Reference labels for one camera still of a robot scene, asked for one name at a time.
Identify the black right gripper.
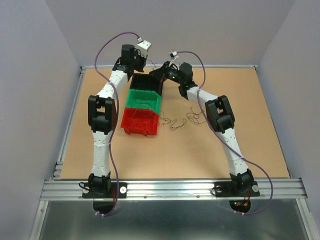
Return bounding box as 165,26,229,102
148,60,183,85

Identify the thin orange wire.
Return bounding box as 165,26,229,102
129,103,160,131

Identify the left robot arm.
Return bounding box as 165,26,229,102
79,40,151,199

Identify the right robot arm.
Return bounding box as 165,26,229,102
149,61,260,198

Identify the black plastic bin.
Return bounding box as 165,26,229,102
129,73,163,96

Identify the green plastic bin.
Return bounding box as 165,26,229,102
125,89,162,114

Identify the red plastic bin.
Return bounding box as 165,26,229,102
120,107,159,136

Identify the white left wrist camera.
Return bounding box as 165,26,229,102
136,37,152,58

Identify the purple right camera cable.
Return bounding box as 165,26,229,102
174,51,273,216

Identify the purple camera cable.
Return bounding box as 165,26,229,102
94,31,141,218
174,51,273,216

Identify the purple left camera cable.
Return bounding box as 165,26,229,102
94,31,141,218

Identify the aluminium mounting rail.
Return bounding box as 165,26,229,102
40,178,308,202

